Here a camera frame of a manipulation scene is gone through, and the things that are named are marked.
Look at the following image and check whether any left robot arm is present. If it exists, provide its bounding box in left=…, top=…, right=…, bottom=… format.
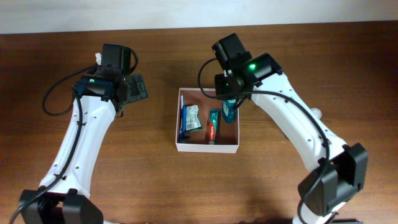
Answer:
left=10, top=44, right=148, bottom=223

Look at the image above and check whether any clear purple sanitizer bottle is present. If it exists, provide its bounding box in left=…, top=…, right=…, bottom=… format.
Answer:
left=311, top=108, right=322, bottom=119

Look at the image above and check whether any blue white toothbrush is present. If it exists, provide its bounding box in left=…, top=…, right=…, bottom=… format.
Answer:
left=179, top=95, right=185, bottom=141

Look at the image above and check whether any white cardboard box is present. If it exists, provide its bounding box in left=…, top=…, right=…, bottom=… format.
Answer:
left=175, top=88, right=239, bottom=154

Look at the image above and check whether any green white wipes packet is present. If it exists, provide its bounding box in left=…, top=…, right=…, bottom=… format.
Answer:
left=186, top=105, right=202, bottom=133

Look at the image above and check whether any Colgate toothpaste tube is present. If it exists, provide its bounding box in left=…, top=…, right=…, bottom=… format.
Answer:
left=209, top=109, right=220, bottom=145

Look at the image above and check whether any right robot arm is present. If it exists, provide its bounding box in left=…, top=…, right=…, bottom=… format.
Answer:
left=212, top=33, right=368, bottom=223

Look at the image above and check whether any blue disposable razor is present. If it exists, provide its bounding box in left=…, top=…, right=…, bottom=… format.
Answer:
left=178, top=105, right=190, bottom=143

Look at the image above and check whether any blue mouthwash bottle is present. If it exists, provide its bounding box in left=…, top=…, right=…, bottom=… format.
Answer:
left=222, top=100, right=237, bottom=124

